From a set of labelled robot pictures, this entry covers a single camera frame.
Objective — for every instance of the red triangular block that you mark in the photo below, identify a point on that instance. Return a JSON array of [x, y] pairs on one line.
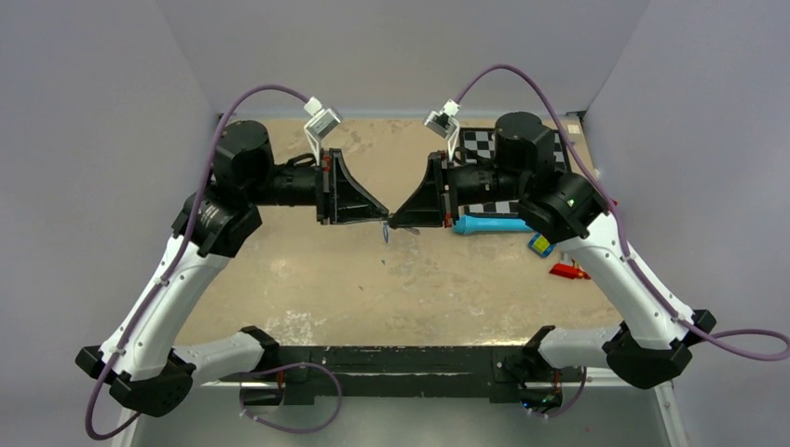
[[571, 271]]

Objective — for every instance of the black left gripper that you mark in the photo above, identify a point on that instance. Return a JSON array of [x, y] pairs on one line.
[[339, 196]]

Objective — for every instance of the aluminium frame rail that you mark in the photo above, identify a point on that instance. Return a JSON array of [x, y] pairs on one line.
[[601, 410]]

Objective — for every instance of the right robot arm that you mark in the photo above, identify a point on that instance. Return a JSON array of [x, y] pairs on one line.
[[652, 344]]

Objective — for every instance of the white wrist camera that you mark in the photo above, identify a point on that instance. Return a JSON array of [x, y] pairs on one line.
[[445, 124], [322, 121]]

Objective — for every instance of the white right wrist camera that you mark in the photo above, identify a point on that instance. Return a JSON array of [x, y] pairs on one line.
[[445, 124]]

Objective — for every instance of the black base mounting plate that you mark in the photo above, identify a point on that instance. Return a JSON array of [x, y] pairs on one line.
[[497, 373]]

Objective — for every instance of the black white chessboard mat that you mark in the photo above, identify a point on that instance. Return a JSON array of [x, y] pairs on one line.
[[480, 143]]

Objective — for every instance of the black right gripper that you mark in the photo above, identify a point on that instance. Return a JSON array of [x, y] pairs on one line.
[[431, 204]]

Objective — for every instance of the light blue plastic cylinder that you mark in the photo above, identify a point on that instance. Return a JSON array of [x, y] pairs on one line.
[[469, 224]]

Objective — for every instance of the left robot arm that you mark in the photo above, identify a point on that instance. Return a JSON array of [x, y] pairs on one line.
[[144, 369]]

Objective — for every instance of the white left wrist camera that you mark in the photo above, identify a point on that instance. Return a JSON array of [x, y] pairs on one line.
[[322, 121]]

